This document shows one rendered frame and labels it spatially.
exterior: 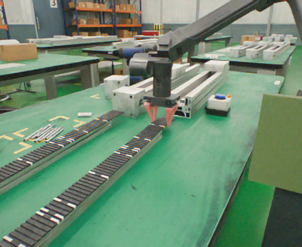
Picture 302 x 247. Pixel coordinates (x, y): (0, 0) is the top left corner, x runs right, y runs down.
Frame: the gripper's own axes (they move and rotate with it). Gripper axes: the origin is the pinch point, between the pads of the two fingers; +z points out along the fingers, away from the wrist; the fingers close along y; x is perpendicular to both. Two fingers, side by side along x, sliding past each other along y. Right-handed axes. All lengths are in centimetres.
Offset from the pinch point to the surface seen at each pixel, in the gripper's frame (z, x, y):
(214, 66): -8, -73, 0
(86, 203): 2.3, 39.7, -2.1
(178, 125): 3.5, -8.0, -3.1
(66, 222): 2.4, 45.2, -2.2
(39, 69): 5, -72, 142
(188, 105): -1.6, -16.3, -3.9
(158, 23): -30, -1046, 484
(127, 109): 0.3, -7.2, 17.1
